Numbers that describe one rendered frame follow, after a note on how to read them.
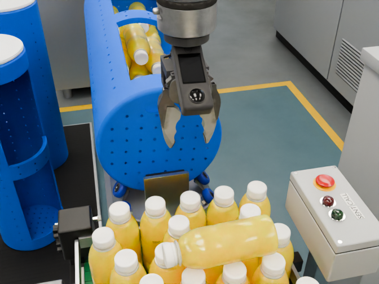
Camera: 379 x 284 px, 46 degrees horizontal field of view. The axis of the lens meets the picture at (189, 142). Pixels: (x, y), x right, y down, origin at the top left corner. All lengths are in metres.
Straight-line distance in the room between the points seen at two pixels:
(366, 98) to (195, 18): 0.97
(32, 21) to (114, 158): 1.23
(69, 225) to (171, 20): 0.50
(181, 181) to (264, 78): 2.69
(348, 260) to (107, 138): 0.53
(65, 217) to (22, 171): 0.85
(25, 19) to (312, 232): 1.58
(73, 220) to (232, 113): 2.28
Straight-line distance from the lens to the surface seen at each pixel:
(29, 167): 1.81
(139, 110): 0.93
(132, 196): 1.11
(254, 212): 0.85
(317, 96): 3.45
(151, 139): 0.97
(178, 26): 0.66
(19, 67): 1.64
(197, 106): 0.64
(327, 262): 0.85
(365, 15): 3.04
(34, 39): 2.14
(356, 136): 1.61
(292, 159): 2.76
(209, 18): 0.66
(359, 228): 0.84
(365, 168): 1.59
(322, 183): 0.89
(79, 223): 0.96
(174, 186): 0.99
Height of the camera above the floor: 1.68
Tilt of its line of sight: 36 degrees down
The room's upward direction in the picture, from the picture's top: straight up
